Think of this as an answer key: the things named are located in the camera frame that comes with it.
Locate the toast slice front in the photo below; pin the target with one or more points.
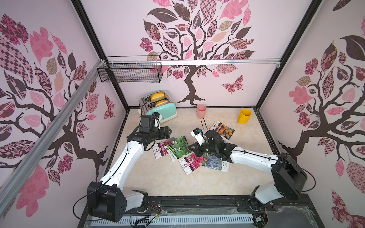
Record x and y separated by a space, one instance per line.
161 102

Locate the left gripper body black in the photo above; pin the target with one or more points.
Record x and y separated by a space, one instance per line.
157 134

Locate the white slotted cable duct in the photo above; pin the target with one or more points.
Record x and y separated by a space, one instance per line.
177 220

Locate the toast slice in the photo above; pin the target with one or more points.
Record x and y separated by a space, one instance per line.
161 102
157 96

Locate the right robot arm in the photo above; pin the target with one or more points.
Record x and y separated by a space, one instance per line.
288 178

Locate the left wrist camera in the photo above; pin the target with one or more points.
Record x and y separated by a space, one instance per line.
156 117

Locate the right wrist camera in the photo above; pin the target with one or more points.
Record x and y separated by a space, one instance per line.
198 135

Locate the green gourd seed packet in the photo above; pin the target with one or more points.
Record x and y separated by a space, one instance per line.
178 148

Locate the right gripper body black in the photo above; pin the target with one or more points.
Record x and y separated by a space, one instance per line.
195 146

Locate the aluminium rail back wall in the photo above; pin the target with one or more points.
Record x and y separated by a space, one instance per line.
200 62

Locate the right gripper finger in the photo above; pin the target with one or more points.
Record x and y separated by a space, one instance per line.
194 147
198 153

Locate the yellow mug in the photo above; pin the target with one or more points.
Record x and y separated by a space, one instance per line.
244 116

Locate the lavender seed packet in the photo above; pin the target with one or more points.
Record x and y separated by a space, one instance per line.
215 163

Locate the toast slice rear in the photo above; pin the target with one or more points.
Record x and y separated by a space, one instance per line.
157 96

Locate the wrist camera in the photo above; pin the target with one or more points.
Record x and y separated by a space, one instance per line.
198 135
156 117

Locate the black wire basket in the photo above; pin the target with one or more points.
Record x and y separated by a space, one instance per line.
135 68

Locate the aluminium rail wall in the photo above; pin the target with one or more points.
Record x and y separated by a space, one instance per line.
13 185
200 62

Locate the marigold seed packet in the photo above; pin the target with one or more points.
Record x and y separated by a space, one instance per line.
222 129

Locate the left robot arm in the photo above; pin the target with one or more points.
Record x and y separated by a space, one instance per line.
105 199

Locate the pink cup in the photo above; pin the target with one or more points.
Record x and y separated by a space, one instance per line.
201 111

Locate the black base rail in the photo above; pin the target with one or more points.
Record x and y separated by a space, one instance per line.
280 213

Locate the mint green toaster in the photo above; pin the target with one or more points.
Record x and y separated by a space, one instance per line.
168 111

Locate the aluminium rail left wall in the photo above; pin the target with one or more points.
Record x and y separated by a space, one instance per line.
13 185

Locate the hollyhock seed packet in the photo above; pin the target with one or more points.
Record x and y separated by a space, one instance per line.
159 150
191 163

